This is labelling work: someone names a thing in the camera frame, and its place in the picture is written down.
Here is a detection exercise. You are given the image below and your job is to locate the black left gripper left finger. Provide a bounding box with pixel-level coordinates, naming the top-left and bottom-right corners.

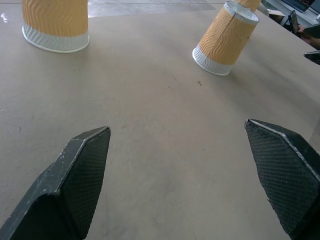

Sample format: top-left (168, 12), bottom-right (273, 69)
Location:
top-left (0, 125), bottom-right (112, 240)

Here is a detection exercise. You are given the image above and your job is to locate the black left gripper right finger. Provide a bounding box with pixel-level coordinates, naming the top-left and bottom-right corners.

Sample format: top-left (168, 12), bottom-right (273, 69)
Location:
top-left (244, 118), bottom-right (320, 240)

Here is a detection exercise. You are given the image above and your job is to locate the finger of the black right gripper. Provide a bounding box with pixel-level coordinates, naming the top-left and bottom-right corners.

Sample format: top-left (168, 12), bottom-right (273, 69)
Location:
top-left (303, 50), bottom-right (320, 66)
top-left (301, 23), bottom-right (320, 39)

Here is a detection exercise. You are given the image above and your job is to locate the black flat upright device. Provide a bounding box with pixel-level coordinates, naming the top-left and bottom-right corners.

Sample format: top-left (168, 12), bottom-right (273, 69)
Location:
top-left (289, 9), bottom-right (300, 35)

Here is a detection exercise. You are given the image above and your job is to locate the dark computer monitor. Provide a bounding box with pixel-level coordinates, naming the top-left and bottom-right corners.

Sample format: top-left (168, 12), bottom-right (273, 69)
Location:
top-left (264, 0), bottom-right (319, 13)

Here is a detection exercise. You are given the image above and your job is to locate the orange white ribbed paper cup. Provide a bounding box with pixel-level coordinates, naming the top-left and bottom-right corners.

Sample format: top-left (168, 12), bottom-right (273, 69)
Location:
top-left (191, 0), bottom-right (260, 77)
top-left (236, 0), bottom-right (263, 13)
top-left (21, 0), bottom-right (90, 54)

